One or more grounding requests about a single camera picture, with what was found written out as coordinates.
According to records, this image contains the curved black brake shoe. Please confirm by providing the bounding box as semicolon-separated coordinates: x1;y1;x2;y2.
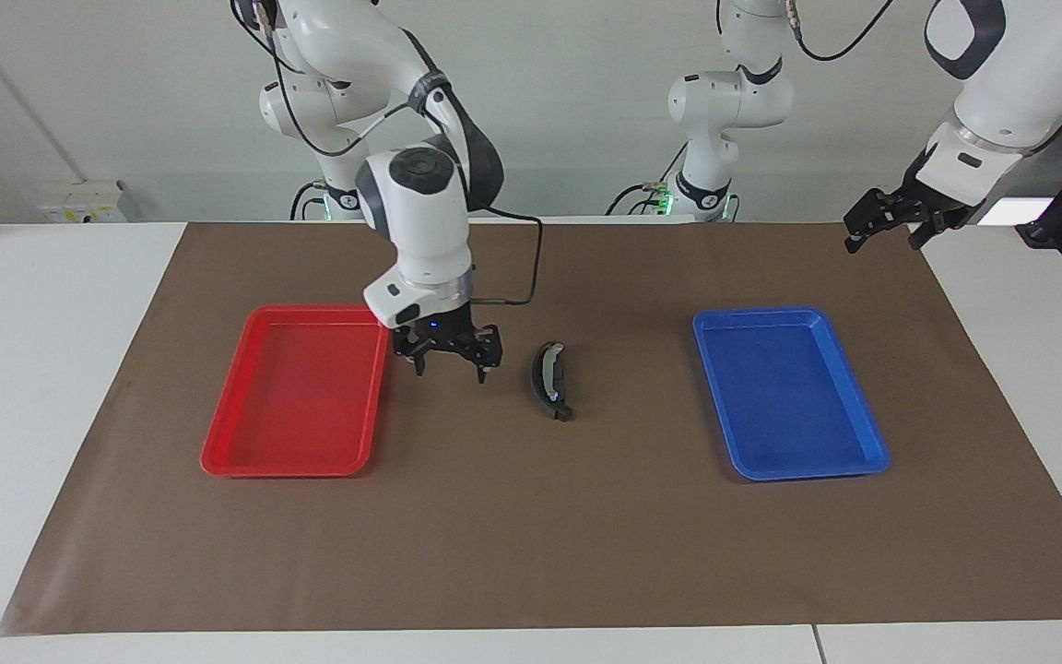
529;341;576;422

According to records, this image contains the red plastic tray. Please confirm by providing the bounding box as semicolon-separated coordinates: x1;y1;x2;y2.
200;304;394;479

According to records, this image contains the blue plastic tray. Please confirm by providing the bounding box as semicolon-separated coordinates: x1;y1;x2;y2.
691;307;891;482

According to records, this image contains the brown table mat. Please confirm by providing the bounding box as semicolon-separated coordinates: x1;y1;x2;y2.
0;221;1062;637

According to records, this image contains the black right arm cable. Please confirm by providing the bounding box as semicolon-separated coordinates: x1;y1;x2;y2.
234;0;544;307

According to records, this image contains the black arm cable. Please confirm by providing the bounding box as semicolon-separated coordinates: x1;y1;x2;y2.
234;0;544;307
787;0;897;64

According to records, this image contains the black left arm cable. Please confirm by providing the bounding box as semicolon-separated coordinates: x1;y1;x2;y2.
787;0;897;64

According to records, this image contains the black base cable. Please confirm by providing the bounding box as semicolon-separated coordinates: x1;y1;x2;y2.
289;180;327;220
607;148;689;218

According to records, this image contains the white wall socket box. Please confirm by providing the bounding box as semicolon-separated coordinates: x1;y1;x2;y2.
40;180;132;223

